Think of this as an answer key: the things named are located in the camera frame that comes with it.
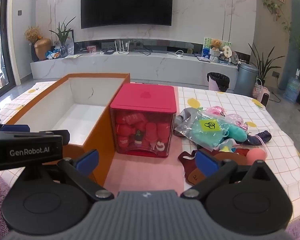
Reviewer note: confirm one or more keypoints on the black wall television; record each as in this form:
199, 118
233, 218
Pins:
97, 13

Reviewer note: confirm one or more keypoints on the pink patterned fabric pouch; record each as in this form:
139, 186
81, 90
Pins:
236, 120

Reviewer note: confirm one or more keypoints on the tall floor plant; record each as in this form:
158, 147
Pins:
264, 64

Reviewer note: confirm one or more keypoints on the grey metal trash can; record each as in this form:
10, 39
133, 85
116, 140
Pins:
246, 79

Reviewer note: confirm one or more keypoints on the blue water jug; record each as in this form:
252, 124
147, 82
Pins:
293, 88

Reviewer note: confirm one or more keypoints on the orange cardboard storage box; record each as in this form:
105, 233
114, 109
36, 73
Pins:
79, 103

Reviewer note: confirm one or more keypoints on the green potted plant on shelf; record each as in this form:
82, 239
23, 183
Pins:
62, 33

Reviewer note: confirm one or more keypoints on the teddy bear on shelf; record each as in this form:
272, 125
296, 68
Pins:
215, 44

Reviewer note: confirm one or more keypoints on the red lidded transparent box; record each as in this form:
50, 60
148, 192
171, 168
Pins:
143, 116

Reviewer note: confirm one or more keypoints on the pink feather tassel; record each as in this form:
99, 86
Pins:
216, 110

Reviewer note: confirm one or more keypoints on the grey silver cloth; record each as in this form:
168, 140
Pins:
184, 115

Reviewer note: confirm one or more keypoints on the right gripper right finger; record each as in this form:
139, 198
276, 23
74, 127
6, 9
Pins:
218, 173

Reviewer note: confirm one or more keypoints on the white wifi router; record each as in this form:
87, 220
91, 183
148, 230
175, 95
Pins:
121, 48

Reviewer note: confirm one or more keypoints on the pink foam ball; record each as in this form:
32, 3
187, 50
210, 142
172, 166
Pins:
255, 154

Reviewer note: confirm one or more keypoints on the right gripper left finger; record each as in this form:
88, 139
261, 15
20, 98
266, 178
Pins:
77, 172

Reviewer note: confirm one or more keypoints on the teal plush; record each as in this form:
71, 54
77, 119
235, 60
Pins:
209, 131

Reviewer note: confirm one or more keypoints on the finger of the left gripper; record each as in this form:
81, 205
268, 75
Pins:
15, 128

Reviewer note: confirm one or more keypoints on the dark red felt piece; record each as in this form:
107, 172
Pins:
193, 176

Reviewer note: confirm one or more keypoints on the navy blue cloth cap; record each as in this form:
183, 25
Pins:
258, 139

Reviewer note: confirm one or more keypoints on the golden brown vase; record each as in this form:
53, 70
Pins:
42, 46

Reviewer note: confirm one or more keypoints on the pink trash bin black liner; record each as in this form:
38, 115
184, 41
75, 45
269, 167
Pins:
218, 82

